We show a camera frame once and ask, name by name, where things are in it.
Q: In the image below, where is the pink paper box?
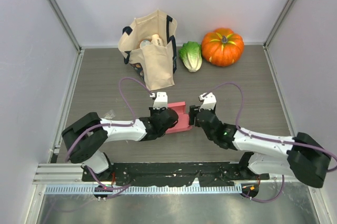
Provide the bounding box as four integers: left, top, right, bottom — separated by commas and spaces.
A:
166, 101, 192, 134

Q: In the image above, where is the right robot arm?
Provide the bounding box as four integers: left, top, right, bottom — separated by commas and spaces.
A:
189, 105, 331, 188

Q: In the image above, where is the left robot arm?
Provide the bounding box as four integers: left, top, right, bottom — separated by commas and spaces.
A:
62, 108, 179, 181

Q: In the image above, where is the small clear plastic wrapper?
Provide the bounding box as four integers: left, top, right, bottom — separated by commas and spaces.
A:
104, 109, 115, 120

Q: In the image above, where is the green lettuce toy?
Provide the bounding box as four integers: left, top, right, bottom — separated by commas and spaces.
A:
179, 41, 202, 73

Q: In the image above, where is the beige canvas tote bag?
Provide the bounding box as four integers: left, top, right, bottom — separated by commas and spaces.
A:
118, 9, 177, 90

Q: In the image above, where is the white round container in bag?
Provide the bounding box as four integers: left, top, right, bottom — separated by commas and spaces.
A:
140, 39, 152, 49

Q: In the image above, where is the beige bottle in bag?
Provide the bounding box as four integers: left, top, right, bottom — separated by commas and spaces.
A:
151, 34, 165, 47

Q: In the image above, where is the orange pumpkin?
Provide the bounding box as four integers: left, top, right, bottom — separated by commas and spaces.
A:
201, 28, 244, 67

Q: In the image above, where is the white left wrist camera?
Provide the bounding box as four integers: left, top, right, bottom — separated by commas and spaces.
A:
150, 91, 168, 110

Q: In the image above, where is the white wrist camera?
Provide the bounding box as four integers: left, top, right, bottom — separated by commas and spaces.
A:
199, 92, 216, 111
150, 91, 168, 110

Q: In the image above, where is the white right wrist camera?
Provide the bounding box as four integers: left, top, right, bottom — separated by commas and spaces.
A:
199, 92, 216, 111

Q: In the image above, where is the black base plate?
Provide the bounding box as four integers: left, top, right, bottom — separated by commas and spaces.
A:
96, 161, 270, 187

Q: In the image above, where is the slotted cable duct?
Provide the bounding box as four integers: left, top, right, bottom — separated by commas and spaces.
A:
44, 184, 242, 195

